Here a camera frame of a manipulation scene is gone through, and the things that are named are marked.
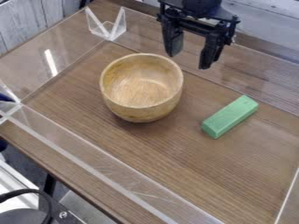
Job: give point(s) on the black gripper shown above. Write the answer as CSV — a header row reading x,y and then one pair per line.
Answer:
x,y
202,17

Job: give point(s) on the green rectangular block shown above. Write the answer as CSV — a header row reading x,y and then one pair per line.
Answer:
x,y
230,116

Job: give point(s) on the light wooden bowl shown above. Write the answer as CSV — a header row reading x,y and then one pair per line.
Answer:
x,y
142,87

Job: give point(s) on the black table leg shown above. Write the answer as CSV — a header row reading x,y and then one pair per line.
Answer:
x,y
49,184

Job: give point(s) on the clear acrylic corner bracket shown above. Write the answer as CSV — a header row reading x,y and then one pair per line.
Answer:
x,y
107,30

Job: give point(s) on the clear acrylic tray wall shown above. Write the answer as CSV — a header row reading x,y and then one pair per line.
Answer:
x,y
116,188

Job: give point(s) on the grey metal bracket with screw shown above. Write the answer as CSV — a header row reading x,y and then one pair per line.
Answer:
x,y
61,215

